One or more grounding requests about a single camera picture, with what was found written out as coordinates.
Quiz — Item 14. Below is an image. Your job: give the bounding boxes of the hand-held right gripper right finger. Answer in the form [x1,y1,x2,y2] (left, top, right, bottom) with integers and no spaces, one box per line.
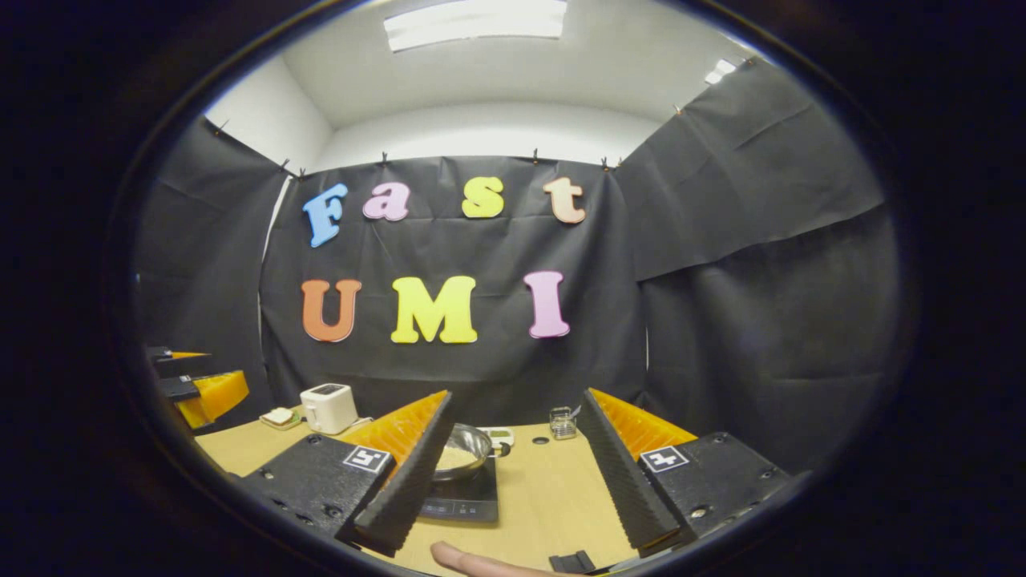
[577,388,790,558]

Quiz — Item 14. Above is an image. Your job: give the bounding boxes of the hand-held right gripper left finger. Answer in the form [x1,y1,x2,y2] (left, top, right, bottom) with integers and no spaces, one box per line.
[239,390,455,558]

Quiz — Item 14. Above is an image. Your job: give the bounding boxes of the black induction cooktop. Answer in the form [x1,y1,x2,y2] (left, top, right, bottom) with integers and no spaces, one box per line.
[418,457,499,523]

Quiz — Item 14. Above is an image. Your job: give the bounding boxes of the stainless steel pot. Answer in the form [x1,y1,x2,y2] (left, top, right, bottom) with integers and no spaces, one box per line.
[431,423,511,483]

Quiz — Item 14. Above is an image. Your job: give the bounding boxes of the white toaster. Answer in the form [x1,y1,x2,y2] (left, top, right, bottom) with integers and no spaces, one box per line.
[300,383,359,435]

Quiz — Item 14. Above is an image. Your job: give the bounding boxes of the large ceiling light panel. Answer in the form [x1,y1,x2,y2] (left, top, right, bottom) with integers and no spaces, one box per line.
[383,0,568,53]

